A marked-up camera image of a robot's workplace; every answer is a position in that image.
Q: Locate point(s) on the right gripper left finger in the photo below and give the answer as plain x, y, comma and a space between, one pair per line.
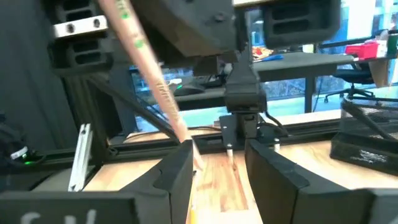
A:
174, 186

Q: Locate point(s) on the black aluminium table frame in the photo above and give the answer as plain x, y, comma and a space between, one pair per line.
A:
311, 130

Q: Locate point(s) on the red storage bin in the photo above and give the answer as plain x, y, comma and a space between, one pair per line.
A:
362, 50

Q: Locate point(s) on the black mesh desk organizer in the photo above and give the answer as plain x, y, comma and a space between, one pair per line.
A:
367, 146

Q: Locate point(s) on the black computer mouse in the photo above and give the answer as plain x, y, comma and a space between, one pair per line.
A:
189, 90

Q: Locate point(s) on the grey side table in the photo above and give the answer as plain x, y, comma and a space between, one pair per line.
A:
295, 63

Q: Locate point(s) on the silver metal bracket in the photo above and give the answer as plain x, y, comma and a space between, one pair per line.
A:
81, 155

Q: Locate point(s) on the black office chair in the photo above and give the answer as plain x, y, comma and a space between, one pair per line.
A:
353, 76

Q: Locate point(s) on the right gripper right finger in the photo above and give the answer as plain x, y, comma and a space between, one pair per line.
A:
280, 193

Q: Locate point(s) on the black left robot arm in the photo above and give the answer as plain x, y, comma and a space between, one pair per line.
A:
245, 93

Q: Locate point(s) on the black keyboard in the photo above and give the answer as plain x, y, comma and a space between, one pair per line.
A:
214, 81

